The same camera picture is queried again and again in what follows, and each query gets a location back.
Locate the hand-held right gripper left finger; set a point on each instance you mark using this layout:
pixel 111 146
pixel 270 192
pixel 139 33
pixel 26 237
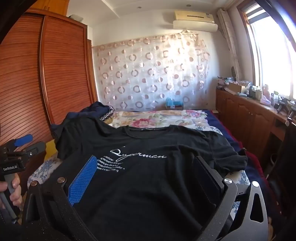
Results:
pixel 81 179

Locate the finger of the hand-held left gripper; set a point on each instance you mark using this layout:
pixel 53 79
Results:
pixel 34 149
pixel 23 140

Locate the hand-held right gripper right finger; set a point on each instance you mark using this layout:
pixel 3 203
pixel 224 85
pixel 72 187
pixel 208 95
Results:
pixel 205 176

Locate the black printed t-shirt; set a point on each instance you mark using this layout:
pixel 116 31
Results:
pixel 143 180

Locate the person's left hand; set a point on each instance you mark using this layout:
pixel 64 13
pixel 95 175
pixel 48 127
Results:
pixel 15 197

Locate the yellow cloth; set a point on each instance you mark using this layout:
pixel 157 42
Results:
pixel 50 150

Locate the red blanket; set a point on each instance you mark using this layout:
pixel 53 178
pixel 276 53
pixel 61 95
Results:
pixel 254 162

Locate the navy blanket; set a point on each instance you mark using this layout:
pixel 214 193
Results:
pixel 214 118

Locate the wooden slatted wardrobe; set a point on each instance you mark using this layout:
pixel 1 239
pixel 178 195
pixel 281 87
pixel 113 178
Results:
pixel 46 76

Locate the wooden sideboard cabinet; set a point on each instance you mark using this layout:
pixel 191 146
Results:
pixel 245 115

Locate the blue plastic object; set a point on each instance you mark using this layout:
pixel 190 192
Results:
pixel 173 103

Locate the floral bedsheet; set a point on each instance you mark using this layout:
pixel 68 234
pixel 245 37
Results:
pixel 150 118

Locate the black chair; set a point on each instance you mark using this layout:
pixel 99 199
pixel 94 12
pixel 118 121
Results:
pixel 285 162

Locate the cardboard box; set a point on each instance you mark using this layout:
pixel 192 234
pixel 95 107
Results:
pixel 237 87

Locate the pile of papers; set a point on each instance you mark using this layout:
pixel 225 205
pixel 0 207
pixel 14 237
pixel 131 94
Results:
pixel 223 83

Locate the pink figurine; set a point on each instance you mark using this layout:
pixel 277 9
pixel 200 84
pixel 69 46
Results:
pixel 266 95

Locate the dark oval stand mirror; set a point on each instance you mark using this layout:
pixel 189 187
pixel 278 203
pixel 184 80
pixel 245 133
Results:
pixel 234 73

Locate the black tripod gadget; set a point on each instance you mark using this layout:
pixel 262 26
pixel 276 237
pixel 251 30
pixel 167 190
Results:
pixel 285 104

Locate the sheer circle-patterned curtain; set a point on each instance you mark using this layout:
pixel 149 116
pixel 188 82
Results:
pixel 150 74

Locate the white window curtain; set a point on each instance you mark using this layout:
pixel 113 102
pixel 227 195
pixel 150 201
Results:
pixel 230 41

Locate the window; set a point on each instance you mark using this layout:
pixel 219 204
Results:
pixel 270 51

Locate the wall air conditioner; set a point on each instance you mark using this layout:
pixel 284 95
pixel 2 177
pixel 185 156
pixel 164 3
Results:
pixel 195 22

